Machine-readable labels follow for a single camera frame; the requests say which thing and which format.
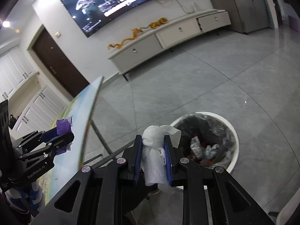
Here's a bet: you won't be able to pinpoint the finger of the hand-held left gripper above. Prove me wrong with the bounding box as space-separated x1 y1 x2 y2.
19 132 75 163
13 127 59 149

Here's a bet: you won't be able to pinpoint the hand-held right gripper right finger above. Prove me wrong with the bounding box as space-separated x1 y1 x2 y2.
163 135 275 225

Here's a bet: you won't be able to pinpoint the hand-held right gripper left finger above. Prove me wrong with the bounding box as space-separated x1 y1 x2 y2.
30 135 143 225

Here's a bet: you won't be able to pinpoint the purple wrapper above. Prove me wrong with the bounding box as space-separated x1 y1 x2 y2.
55 116 74 156

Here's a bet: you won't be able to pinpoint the white tissue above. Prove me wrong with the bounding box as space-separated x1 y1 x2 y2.
141 125 182 190

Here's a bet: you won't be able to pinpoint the red and white chip bag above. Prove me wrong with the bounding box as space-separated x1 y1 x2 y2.
189 155 214 167

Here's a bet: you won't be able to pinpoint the white round trash bin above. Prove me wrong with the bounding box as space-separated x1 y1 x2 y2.
169 112 240 175

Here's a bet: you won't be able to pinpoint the landscape print table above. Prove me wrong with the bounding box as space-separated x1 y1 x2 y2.
10 76 125 207

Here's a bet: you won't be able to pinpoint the translucent grey bin liner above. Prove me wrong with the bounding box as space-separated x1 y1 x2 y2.
172 114 236 169

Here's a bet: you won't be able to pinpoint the dark brown door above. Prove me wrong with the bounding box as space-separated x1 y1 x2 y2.
31 28 91 99

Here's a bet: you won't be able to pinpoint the white television cabinet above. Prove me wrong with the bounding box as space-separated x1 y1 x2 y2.
107 9 232 81

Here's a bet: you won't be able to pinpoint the white chair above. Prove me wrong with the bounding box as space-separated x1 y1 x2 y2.
275 192 300 225

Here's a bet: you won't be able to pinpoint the golden dragon ornament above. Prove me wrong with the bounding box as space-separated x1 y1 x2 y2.
107 17 169 50

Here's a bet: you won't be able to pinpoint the grey refrigerator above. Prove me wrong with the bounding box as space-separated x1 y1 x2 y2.
226 0 273 34

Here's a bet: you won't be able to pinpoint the white wall cabinet unit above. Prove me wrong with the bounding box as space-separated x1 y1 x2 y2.
0 47 69 134

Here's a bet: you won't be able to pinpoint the wall television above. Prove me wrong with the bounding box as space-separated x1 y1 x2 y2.
60 0 187 38

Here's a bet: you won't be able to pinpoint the black television cable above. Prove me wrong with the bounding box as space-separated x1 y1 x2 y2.
155 0 195 13

